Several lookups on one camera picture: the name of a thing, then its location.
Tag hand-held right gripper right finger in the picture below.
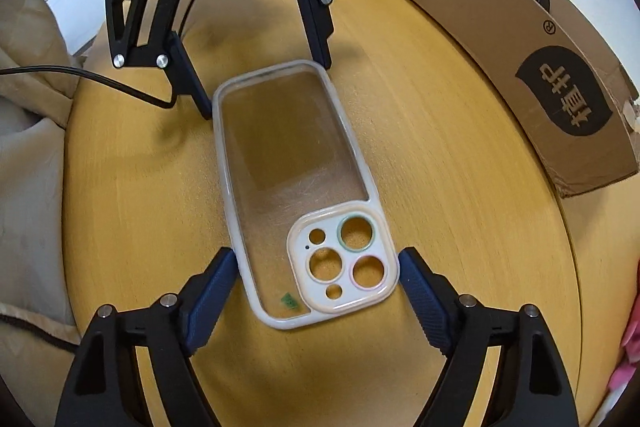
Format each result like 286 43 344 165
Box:
398 247 581 427

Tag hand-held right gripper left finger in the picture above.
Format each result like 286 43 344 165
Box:
54 247 240 427

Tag clear white phone case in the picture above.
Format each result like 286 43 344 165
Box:
212 61 401 332

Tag brown cardboard box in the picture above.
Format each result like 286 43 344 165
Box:
327 0 640 198

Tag white cloth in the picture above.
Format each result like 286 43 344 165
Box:
36 0 110 58

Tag beige cloth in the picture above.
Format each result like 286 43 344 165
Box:
0 0 101 350

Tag bright pink plush toy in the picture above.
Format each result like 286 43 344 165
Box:
606 304 640 410

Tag black cable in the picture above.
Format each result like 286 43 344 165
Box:
0 66 176 110

